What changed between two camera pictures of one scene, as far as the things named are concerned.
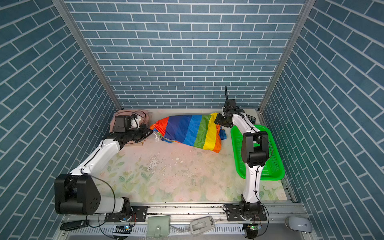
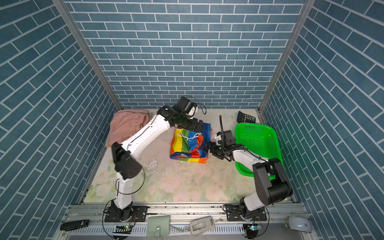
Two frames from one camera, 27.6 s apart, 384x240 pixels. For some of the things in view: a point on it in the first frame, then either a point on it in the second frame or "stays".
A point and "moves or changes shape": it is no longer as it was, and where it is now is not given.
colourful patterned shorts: x=199 y=131 moves or changes shape
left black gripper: x=143 y=128 → x=192 y=126
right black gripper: x=218 y=118 → x=213 y=150
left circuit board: x=125 y=229 stays
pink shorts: x=143 y=114 stays
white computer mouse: x=298 y=224 stays
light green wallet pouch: x=158 y=226 stays
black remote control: x=75 y=224 stays
